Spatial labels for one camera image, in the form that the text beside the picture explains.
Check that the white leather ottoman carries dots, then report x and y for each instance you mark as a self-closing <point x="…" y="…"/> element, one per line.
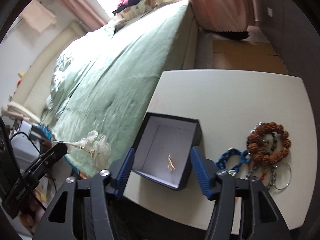
<point x="229" y="104"/>

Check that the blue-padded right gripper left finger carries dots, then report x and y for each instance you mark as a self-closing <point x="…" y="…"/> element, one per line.
<point x="81" y="208"/>

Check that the pink curtain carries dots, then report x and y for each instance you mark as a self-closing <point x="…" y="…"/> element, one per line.
<point x="224" y="15"/>
<point x="83" y="12"/>

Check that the beige hanging cloth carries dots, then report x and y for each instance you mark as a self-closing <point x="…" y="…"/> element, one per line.
<point x="38" y="16"/>

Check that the clear plastic jewelry bag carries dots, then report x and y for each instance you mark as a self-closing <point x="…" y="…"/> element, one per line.
<point x="95" y="146"/>

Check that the person's left hand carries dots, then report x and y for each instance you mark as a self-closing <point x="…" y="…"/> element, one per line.
<point x="30" y="218"/>

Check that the black jewelry box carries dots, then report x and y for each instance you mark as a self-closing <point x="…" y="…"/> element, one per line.
<point x="162" y="148"/>

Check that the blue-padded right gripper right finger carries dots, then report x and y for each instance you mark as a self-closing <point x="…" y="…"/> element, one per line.
<point x="260" y="217"/>

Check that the silver bangle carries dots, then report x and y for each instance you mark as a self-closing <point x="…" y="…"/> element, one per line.
<point x="281" y="176"/>

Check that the pink curtain right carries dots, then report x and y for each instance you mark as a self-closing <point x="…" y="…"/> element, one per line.
<point x="224" y="15"/>

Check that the cardboard sheets on floor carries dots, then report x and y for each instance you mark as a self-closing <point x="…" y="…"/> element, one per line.
<point x="247" y="55"/>

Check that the bed with green blanket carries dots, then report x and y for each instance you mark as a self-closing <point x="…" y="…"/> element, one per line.
<point x="104" y="80"/>

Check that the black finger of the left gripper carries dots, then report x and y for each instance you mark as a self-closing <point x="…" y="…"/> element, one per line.
<point x="41" y="165"/>

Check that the pink curtain left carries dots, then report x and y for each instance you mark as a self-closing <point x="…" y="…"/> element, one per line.
<point x="83" y="12"/>

